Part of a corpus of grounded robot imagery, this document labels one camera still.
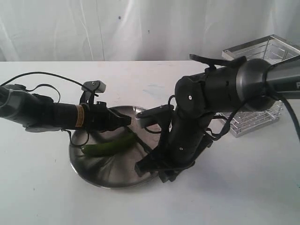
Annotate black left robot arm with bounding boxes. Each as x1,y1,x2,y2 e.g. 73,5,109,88
0,84,131,133

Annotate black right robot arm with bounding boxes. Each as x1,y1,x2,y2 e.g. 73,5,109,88
135,55,300,182

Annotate white backdrop curtain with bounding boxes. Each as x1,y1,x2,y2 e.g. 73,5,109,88
0,0,300,61

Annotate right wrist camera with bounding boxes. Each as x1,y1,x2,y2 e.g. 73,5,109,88
135,105,174,130

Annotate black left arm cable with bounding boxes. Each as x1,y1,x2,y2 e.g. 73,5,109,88
0,71,94,146

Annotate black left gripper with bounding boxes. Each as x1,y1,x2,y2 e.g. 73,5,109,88
81,91,131,132

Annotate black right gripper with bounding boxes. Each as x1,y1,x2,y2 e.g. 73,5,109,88
135,135,213,183

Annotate black handled kitchen knife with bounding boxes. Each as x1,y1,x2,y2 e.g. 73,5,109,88
134,133,153,154

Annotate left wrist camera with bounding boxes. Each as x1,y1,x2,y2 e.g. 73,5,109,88
81,80,106,93

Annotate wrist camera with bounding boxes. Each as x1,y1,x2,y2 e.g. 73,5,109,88
135,105,174,130
81,80,106,93

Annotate green cucumber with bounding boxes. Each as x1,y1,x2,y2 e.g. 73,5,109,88
81,134,137,157

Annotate chrome wire utensil holder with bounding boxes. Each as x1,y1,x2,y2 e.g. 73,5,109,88
222,34,300,137

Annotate round steel plate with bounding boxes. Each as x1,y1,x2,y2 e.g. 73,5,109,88
68,105,160,189

